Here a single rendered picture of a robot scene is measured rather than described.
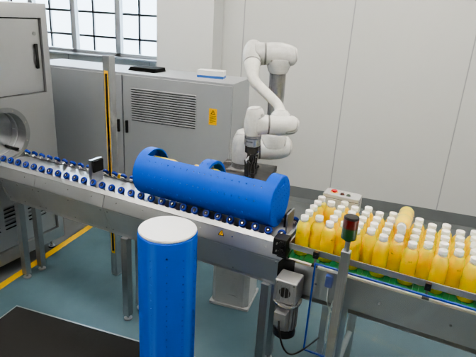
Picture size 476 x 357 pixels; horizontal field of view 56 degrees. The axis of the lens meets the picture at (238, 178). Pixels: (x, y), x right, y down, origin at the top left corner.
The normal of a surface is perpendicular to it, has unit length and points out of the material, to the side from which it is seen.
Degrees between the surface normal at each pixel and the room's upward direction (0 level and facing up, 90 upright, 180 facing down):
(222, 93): 90
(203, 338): 0
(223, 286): 90
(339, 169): 90
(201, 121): 90
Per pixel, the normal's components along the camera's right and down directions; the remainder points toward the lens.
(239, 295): -0.31, 0.31
